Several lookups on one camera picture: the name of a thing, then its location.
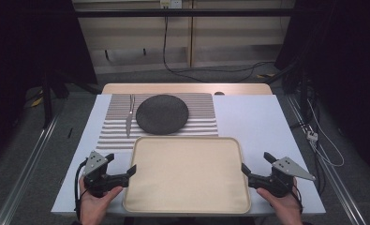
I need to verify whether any person's left hand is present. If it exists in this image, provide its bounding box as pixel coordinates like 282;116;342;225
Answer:
78;176;125;225

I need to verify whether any dark round plate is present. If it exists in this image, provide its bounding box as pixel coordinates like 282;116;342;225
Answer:
135;94;190;136

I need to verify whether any striped placemat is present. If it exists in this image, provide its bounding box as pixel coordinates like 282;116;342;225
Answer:
96;92;220;151

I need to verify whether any silver knife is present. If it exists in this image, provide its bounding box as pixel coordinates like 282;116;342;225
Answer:
125;94;136;139

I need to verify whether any black horizontal frame bar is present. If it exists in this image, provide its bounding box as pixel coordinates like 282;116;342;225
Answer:
74;7;295;19

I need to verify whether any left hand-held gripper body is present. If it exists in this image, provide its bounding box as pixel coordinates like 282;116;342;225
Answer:
82;150;120;199

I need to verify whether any person's right hand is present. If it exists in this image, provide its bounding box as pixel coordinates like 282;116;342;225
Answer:
256;177;304;225

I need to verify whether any white power strip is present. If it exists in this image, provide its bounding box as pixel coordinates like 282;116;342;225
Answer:
305;129;318;142

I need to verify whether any white cable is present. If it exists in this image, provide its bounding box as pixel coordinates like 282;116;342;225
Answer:
306;98;346;168

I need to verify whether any long black floor cable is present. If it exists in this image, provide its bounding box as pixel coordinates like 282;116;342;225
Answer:
162;15;275;84

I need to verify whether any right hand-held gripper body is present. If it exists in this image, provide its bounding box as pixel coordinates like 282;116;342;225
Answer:
268;156;317;199

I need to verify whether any beige tray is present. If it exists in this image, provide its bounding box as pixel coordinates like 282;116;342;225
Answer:
122;136;252;216

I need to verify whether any aluminium floor rail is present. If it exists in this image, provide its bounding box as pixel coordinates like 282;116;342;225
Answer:
286;94;368;225
0;114;59;225

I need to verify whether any white wall socket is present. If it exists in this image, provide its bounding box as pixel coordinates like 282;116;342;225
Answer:
159;0;184;9

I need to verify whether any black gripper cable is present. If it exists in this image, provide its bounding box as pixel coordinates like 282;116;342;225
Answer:
74;158;89;221
292;183;304;214

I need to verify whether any black metal stand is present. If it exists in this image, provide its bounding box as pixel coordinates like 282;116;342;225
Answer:
41;70;54;129

